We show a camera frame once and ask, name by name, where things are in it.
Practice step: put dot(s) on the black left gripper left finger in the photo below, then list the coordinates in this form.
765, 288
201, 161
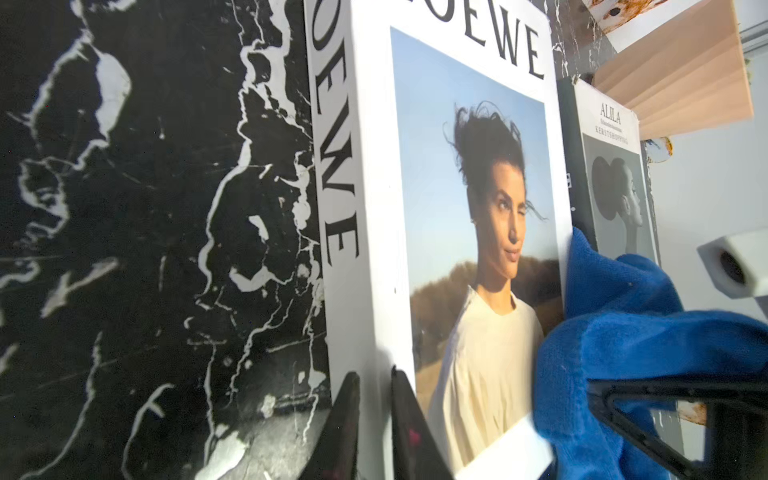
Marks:
335, 454

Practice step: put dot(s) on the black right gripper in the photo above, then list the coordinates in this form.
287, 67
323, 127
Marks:
736, 422

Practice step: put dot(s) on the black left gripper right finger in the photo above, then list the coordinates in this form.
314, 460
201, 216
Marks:
415, 452

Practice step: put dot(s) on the blue microfiber cloth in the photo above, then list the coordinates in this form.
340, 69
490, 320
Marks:
624, 321

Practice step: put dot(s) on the white LOEWE book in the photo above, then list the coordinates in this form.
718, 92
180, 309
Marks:
386, 78

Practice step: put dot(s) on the grey Twins story book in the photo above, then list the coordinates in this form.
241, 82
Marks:
606, 172

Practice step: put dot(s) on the peach plant pot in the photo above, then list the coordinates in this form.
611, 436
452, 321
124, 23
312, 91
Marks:
687, 75

